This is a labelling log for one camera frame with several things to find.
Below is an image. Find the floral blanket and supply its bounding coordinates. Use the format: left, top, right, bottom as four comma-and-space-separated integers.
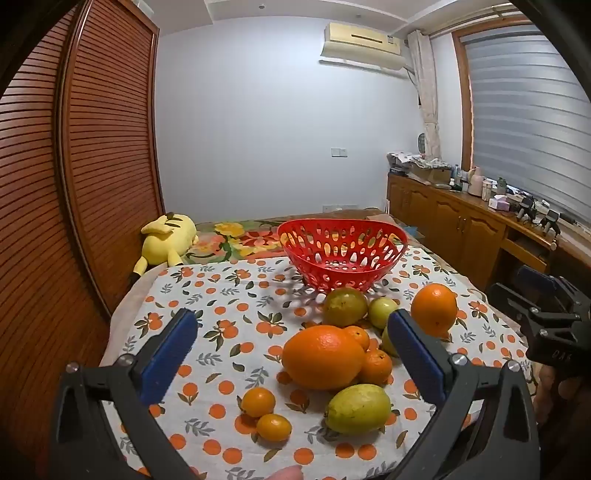
182, 209, 462, 278

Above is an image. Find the beige curtain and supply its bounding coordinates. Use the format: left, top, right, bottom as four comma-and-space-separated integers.
406, 30, 441, 160

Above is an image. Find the wooden window frame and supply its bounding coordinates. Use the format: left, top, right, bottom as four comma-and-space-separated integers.
451, 18, 477, 172

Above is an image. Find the small tangerine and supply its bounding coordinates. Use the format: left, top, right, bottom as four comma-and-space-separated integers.
256, 414, 293, 445
360, 348, 393, 387
344, 325, 371, 352
241, 387, 277, 418

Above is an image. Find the large orange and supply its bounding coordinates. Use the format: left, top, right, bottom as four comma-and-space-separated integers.
281, 324, 368, 392

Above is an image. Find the cardboard box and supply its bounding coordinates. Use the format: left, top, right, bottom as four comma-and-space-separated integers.
411, 164, 453, 185

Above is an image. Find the medium orange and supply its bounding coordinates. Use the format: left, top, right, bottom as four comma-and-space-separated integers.
410, 283, 459, 339

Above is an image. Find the orange print tablecloth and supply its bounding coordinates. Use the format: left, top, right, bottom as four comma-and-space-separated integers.
99, 244, 532, 480

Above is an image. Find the green guava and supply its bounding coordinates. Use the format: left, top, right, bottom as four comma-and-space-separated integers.
324, 384, 392, 435
368, 296, 400, 330
380, 324, 402, 358

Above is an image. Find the person's left hand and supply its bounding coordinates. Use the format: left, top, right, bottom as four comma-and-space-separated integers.
268, 464, 304, 480

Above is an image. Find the wall air conditioner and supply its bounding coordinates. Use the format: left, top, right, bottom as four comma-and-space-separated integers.
318, 21, 404, 71

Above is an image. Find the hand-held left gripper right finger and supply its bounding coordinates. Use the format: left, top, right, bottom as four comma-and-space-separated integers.
387, 308, 541, 480

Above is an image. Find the person's right hand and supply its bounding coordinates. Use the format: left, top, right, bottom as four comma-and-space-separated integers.
536, 362, 587, 430

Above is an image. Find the red perforated plastic basket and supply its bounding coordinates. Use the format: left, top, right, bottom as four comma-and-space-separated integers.
277, 218, 409, 292

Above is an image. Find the olive yellow guava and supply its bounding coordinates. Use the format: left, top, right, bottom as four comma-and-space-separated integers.
322, 287, 369, 328

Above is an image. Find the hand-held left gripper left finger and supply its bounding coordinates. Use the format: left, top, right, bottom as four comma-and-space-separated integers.
48, 307, 201, 480

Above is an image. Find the pile of printed paper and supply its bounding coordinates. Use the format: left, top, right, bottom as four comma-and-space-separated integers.
387, 151, 451, 174

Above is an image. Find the grey window blind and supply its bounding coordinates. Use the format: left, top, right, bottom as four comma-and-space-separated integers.
462, 21, 591, 222

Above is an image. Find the yellow plush toy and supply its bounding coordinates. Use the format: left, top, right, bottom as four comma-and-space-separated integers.
134, 212, 199, 283

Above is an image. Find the wooden sideboard cabinet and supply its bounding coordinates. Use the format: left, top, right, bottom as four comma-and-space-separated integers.
385, 173, 591, 296

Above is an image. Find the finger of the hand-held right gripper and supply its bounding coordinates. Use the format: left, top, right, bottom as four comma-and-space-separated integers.
516, 265, 578, 315
488, 282, 539, 330

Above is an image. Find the wooden louvered wardrobe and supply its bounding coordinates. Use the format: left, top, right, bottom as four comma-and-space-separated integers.
0, 0, 165, 480

